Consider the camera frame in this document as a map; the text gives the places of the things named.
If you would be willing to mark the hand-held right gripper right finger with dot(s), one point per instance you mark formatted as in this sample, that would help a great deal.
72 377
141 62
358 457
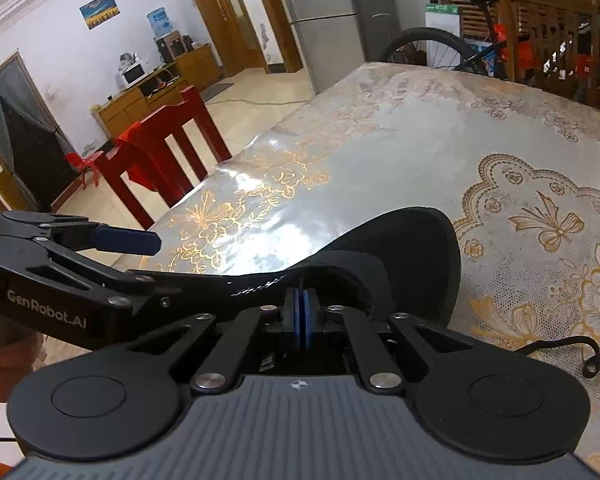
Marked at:
310 317

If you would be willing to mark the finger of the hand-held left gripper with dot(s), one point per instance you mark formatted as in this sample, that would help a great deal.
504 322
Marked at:
124 241
129 290

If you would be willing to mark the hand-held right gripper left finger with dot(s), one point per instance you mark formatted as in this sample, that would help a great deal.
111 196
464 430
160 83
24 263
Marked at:
294 317

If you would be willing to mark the black sneaker shoe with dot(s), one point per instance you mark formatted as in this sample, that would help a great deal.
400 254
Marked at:
405 260

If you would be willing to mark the black shoelace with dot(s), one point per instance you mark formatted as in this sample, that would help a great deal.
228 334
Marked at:
570 341

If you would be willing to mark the person's left hand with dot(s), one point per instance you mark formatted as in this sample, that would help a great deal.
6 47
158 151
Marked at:
14 360

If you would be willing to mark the red cloth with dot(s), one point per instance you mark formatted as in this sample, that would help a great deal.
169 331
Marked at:
139 170

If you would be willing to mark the small red plastic chair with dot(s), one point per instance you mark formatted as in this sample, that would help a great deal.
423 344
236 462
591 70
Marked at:
87 160

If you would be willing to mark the red wooden chair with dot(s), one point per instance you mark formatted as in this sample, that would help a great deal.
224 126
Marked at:
179 130

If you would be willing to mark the wooden sideboard cabinet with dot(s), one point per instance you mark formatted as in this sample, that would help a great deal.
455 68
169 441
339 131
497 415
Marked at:
129 107

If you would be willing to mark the dark screen door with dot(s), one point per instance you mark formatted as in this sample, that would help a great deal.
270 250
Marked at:
24 145

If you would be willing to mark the white microwave oven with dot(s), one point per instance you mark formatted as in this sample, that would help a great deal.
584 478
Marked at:
132 76

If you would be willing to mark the grey floor mat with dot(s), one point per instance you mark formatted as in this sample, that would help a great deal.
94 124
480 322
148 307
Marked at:
217 91

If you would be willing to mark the black countertop appliance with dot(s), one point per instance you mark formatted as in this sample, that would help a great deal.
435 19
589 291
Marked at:
172 46

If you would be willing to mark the blue water dispenser bottle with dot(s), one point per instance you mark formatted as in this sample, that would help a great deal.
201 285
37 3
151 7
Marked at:
158 21

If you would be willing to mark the wooden door with glass pane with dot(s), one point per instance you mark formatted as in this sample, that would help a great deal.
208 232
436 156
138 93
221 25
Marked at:
204 15

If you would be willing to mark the silver refrigerator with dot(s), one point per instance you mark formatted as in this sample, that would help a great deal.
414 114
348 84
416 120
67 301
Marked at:
325 35

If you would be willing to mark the bicycle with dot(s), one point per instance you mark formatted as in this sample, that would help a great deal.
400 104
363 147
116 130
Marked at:
482 57

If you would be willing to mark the white box with green label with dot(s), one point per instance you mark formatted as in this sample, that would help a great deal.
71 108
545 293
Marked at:
442 30

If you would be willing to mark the brown carved wooden chair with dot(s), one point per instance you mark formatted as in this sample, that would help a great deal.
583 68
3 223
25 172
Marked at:
550 20

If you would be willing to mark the blue and yellow wall poster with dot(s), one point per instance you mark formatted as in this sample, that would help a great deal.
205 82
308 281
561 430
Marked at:
98 10

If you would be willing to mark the wooden door frame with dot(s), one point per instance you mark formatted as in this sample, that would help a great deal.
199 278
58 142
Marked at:
280 25

